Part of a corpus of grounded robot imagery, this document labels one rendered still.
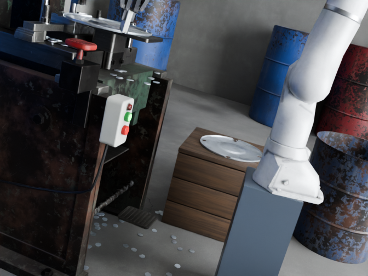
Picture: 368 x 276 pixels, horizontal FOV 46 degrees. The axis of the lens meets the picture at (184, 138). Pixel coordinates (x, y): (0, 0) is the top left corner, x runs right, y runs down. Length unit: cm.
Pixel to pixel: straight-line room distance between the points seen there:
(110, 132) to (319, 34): 63
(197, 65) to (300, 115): 358
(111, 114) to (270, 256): 64
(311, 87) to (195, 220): 90
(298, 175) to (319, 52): 36
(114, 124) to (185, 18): 372
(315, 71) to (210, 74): 363
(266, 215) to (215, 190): 50
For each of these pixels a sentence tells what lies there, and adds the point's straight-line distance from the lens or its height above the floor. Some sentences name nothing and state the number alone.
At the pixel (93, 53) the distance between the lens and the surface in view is 139.
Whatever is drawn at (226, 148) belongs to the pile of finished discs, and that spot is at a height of 36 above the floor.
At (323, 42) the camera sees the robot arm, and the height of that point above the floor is 90.
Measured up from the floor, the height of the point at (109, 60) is 68.
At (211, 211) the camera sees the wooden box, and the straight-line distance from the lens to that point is 184.
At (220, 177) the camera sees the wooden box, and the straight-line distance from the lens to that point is 177.
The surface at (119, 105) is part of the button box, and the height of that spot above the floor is 61.
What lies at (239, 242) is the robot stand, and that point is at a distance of 138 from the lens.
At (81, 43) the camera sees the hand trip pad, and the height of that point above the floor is 76.
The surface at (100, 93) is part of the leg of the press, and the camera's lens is 122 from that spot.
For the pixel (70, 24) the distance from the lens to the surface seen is 147.
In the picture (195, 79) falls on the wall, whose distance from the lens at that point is 484.
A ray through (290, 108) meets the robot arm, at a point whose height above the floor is 69.
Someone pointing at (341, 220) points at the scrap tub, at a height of 20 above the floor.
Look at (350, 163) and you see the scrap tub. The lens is 191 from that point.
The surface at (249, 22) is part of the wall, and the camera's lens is 468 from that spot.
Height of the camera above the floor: 92
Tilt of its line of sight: 18 degrees down
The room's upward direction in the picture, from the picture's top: 14 degrees clockwise
